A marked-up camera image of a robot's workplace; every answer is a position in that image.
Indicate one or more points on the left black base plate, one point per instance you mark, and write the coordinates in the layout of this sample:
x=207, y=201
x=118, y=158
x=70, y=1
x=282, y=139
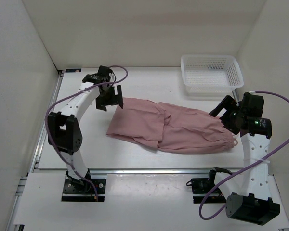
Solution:
x=79, y=190

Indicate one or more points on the white plastic mesh basket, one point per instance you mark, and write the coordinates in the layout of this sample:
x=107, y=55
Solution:
x=204, y=74

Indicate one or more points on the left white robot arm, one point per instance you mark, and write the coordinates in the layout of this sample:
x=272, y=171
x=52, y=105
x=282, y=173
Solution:
x=63, y=117

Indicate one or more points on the black corner bracket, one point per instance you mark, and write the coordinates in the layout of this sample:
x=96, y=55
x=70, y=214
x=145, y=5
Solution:
x=73, y=70

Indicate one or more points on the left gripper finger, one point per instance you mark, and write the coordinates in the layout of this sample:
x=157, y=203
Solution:
x=101, y=107
x=119, y=96

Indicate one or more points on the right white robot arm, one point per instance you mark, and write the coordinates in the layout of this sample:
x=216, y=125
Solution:
x=252, y=200

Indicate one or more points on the pink trousers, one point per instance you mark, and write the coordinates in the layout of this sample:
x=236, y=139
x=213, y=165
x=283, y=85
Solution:
x=170, y=128

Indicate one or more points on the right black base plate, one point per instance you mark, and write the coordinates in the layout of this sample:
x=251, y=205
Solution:
x=200, y=187

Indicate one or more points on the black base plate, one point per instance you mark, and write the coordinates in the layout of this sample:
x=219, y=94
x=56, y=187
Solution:
x=200, y=187
x=79, y=190

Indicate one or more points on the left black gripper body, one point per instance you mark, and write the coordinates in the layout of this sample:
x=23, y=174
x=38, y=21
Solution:
x=108, y=98

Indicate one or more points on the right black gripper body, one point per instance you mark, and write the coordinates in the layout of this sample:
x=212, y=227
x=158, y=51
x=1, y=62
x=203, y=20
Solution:
x=231, y=120

